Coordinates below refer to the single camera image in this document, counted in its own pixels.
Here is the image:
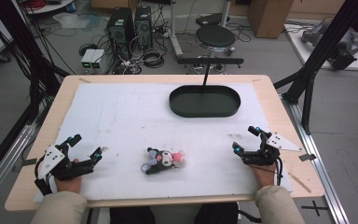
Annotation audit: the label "thin wooden stick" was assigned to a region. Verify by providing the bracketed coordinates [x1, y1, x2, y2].
[288, 172, 312, 194]

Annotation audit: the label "black camera stand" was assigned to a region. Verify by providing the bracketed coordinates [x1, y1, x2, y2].
[176, 56, 245, 88]

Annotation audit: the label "black round stool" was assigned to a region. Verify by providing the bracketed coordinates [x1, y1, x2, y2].
[194, 23, 238, 58]

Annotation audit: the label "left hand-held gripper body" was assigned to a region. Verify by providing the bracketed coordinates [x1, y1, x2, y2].
[36, 144, 95, 182]

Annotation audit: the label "white foam sheet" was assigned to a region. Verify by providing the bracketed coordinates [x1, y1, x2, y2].
[34, 81, 294, 203]

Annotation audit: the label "white power supply box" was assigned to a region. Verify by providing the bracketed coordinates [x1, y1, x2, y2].
[89, 49, 106, 71]
[80, 49, 97, 71]

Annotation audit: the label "person's left hand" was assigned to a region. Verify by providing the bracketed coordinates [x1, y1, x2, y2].
[54, 158, 83, 194]

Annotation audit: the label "black oval tray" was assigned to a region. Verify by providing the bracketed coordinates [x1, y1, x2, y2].
[168, 84, 241, 119]

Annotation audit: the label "black metal frame strut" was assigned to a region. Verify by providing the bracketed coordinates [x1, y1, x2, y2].
[273, 0, 358, 136]

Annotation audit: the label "coiled black cable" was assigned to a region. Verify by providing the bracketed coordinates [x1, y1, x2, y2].
[142, 49, 166, 69]

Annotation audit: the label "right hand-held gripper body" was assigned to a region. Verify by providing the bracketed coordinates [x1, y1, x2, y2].
[241, 130, 303, 167]

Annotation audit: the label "person's legs in dark trousers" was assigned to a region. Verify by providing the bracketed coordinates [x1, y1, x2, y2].
[109, 203, 241, 224]

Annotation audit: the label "person's right hand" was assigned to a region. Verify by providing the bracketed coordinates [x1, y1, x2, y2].
[249, 162, 278, 189]

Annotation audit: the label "white board with grey equipment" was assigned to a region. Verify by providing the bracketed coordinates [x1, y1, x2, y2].
[283, 20, 358, 73]

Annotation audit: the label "black computer tower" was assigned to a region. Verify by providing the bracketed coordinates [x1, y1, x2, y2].
[105, 7, 137, 60]
[134, 5, 154, 50]

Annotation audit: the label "black and pink plush toy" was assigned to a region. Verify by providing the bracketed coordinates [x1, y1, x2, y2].
[140, 147, 187, 175]

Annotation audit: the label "black tape cross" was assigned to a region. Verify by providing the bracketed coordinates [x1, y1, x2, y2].
[301, 200, 329, 217]

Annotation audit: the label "brown cardboard box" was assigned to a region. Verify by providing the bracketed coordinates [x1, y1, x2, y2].
[247, 0, 296, 39]

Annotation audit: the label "right hand-held gripper black cable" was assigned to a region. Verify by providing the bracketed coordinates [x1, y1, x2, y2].
[249, 155, 284, 187]

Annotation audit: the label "black frame with cable bundle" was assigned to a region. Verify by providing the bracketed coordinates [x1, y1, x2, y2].
[0, 0, 73, 125]

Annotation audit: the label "aluminium rail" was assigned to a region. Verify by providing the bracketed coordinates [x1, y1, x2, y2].
[0, 122, 40, 206]
[281, 94, 351, 224]

